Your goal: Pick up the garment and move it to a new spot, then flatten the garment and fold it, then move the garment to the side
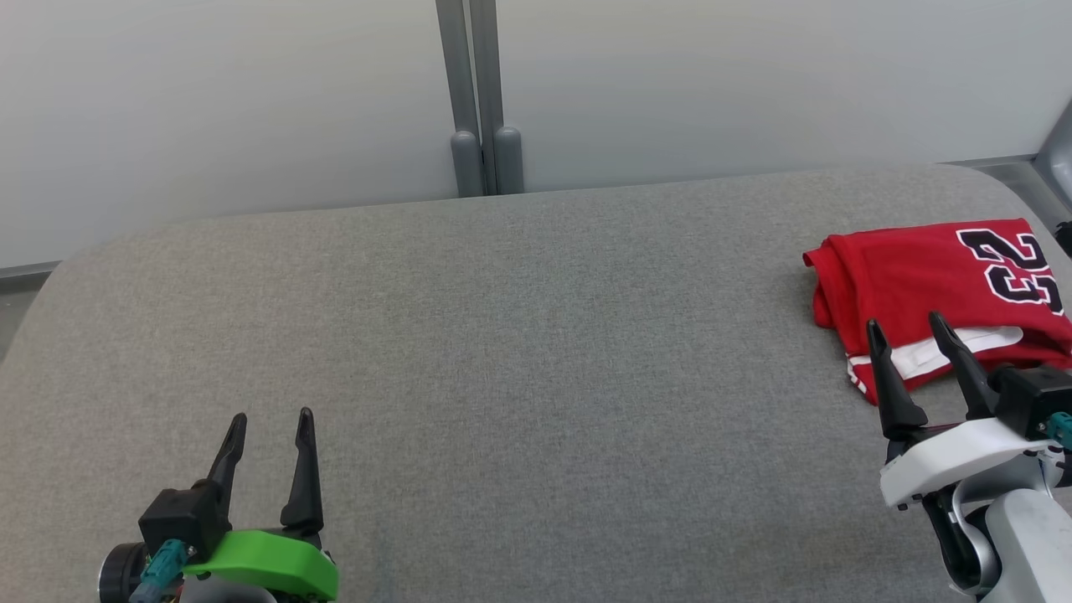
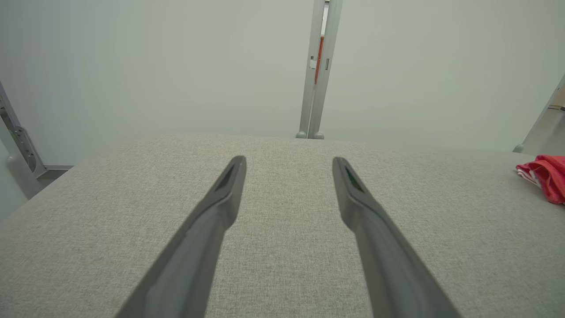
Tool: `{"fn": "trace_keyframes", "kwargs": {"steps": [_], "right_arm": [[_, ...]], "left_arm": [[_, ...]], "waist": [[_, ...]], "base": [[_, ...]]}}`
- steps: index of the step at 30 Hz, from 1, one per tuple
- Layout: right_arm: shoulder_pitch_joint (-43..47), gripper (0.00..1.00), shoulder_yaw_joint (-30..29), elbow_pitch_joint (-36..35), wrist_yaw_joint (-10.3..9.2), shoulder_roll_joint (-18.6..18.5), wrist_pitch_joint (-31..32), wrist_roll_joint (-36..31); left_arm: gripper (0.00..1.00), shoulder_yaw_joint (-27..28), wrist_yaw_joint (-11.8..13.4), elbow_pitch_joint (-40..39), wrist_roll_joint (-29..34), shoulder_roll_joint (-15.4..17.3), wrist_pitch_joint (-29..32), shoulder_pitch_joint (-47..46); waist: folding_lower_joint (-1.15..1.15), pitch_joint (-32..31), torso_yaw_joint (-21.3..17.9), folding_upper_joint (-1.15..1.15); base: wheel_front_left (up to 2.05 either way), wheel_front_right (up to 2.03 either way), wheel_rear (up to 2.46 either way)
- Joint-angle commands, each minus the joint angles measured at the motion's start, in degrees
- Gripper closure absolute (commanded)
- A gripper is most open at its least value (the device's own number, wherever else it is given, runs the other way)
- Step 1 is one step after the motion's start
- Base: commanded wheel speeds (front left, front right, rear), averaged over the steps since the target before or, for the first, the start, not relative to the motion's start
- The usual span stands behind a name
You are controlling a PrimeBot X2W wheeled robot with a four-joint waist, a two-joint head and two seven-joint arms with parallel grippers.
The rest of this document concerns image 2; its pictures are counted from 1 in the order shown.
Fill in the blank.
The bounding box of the grey partition post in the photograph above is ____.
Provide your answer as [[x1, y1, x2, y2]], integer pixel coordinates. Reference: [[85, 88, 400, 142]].
[[308, 0, 344, 140], [512, 73, 565, 154], [296, 0, 328, 139]]

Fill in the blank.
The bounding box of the red shirt with white sleeves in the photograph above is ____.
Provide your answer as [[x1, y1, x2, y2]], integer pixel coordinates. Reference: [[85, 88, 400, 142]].
[[527, 155, 565, 205]]

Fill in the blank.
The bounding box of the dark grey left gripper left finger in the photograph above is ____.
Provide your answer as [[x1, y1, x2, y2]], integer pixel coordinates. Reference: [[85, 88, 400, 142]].
[[115, 155, 247, 318]]

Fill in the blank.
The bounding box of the grey metal bracket with holes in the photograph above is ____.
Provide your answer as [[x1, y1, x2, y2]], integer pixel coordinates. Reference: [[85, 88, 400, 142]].
[[0, 82, 47, 199]]

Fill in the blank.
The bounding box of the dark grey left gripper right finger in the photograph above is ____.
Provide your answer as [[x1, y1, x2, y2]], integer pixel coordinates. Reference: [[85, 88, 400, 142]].
[[332, 157, 463, 318]]

